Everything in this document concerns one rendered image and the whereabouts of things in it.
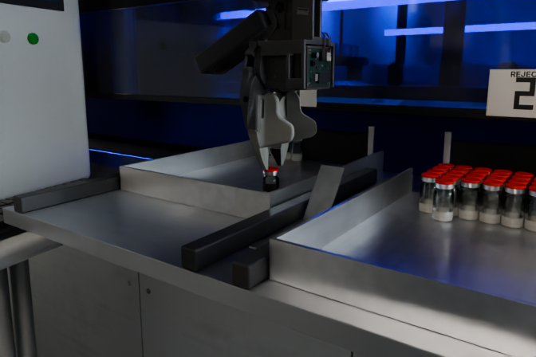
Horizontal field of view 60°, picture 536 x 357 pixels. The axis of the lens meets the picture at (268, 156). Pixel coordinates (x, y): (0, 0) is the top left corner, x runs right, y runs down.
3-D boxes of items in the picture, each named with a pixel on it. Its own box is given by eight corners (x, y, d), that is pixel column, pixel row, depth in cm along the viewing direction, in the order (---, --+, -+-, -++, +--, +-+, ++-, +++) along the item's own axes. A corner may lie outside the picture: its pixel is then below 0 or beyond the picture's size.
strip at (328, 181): (321, 212, 56) (321, 164, 55) (343, 216, 54) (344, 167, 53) (249, 247, 45) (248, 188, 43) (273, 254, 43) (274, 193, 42)
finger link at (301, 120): (310, 170, 56) (307, 94, 54) (270, 164, 59) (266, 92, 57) (323, 162, 59) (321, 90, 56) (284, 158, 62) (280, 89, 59)
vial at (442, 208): (435, 215, 54) (437, 177, 53) (454, 218, 53) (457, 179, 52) (429, 220, 52) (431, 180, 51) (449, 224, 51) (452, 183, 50)
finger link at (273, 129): (285, 176, 51) (290, 92, 51) (242, 170, 55) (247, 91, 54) (299, 174, 54) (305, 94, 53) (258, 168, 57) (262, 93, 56)
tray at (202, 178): (259, 154, 94) (259, 138, 93) (383, 170, 79) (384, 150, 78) (120, 190, 66) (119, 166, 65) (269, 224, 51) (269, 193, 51)
